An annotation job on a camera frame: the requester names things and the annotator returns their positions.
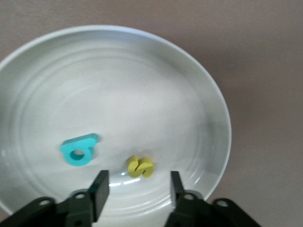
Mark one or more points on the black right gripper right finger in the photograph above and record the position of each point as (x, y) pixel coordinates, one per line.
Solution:
(187, 210)

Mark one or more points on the teal foam letter b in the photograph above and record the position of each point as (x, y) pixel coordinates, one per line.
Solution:
(68, 151)

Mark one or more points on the beige plate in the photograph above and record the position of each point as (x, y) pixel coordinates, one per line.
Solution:
(118, 94)

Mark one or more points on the yellow foam letter s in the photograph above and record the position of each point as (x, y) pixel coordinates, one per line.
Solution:
(132, 169)

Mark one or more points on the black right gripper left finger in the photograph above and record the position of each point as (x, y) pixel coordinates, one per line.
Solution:
(94, 203)

